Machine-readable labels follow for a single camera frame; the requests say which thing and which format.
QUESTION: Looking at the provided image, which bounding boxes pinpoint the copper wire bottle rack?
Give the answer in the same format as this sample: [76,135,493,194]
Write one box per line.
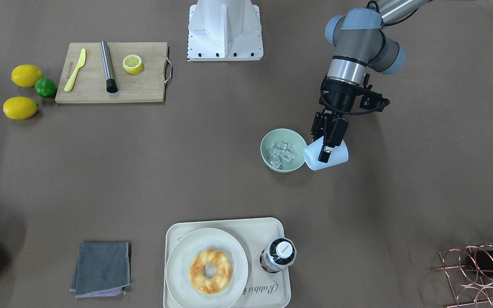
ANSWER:
[432,243,493,308]

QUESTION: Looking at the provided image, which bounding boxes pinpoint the green lime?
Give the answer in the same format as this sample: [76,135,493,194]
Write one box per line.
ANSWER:
[34,77,57,98]

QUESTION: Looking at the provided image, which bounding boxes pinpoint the dark tea bottle on tray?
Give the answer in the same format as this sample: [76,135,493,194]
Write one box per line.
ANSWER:
[259,237,297,273]

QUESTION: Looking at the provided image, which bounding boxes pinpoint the light green bowl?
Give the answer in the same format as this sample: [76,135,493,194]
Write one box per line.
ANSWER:
[260,128,307,173]

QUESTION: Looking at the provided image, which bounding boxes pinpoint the yellow lemon near board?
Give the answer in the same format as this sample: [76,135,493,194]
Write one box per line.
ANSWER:
[11,64,43,88]

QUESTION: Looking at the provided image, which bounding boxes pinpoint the light blue cup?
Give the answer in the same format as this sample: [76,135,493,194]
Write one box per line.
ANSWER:
[303,137,349,170]

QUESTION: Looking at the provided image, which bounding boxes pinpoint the yellow lemon far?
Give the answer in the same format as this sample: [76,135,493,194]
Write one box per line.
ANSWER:
[3,96,39,120]

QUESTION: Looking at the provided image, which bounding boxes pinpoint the ice cubes in bowl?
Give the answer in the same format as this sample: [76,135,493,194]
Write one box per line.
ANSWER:
[269,142,295,169]

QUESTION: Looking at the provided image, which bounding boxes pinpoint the grey folded cloth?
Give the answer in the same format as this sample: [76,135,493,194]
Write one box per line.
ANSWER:
[70,241,131,298]

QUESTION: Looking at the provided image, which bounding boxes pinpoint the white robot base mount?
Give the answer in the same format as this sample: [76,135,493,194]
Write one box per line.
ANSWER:
[187,0,264,61]

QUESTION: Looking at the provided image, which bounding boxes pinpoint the yellow plastic knife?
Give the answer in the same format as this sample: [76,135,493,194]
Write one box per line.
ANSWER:
[64,48,86,92]

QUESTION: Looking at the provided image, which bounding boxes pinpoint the steel muddler black tip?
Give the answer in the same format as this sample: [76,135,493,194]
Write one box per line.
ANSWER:
[100,41,118,93]

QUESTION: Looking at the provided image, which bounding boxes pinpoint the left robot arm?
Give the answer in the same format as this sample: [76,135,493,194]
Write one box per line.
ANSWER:
[303,0,426,170]

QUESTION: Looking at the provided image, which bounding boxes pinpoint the white round plate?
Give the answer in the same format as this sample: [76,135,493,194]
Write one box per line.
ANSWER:
[166,228,249,308]

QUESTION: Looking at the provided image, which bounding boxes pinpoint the wooden cutting board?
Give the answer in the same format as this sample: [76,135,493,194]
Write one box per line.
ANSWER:
[55,41,172,104]

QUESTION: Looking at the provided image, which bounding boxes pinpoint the cream serving tray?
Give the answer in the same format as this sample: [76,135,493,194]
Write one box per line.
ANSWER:
[163,218,291,308]

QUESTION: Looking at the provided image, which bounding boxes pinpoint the half lemon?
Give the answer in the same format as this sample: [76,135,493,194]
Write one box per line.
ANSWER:
[122,54,143,74]

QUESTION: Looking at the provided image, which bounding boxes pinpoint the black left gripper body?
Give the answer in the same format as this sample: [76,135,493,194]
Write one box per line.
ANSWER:
[311,74,390,146]

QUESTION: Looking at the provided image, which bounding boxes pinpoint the braided ring bread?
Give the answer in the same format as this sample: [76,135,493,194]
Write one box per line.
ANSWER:
[188,249,233,294]

